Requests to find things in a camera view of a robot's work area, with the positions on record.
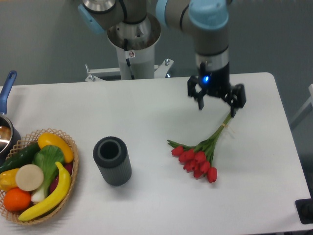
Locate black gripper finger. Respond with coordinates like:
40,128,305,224
187,76,206,110
224,84,246,118

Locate blue handled saucepan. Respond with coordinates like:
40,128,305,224
0,70,21,164

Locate dark grey ribbed vase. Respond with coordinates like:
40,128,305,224
93,136,132,186

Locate green bok choy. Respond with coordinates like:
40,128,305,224
31,145,65,204

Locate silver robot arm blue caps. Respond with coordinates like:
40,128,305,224
78,0,246,116

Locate red tulip bouquet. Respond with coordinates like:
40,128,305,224
167,114,232,183

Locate beige round disc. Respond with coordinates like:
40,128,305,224
15,164,44,191

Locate yellow squash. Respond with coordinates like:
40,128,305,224
37,133,74,164

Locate black device at table edge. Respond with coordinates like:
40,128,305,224
295,198,313,224

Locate dark green cucumber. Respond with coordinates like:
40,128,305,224
0,142,40,173

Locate yellow banana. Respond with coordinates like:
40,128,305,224
18,162,71,222

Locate dark red vegetable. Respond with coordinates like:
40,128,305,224
49,163,73,194

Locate orange fruit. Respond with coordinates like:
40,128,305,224
3,188,31,212

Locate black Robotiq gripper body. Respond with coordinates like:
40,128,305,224
197,62,231,98

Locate white frame at right edge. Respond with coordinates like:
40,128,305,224
290,84,313,130

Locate yellow bell pepper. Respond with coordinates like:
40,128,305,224
0,168,19,191

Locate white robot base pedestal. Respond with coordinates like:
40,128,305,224
85,45,174,82

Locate woven wicker basket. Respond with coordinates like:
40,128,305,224
0,128,80,226

